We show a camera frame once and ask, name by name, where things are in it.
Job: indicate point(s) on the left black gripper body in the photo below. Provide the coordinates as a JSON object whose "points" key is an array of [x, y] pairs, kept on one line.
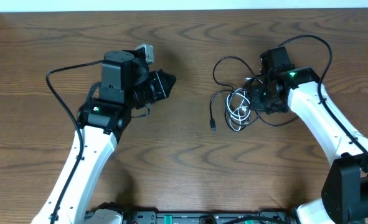
{"points": [[158, 88]]}

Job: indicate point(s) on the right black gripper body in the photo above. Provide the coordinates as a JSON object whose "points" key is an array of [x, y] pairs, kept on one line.
{"points": [[262, 99]]}

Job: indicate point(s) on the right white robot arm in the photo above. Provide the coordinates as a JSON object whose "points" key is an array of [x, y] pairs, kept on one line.
{"points": [[344, 197]]}

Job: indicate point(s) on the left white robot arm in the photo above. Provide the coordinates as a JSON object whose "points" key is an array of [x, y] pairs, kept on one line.
{"points": [[126, 84]]}

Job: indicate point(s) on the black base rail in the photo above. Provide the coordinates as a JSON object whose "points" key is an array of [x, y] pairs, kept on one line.
{"points": [[143, 215]]}

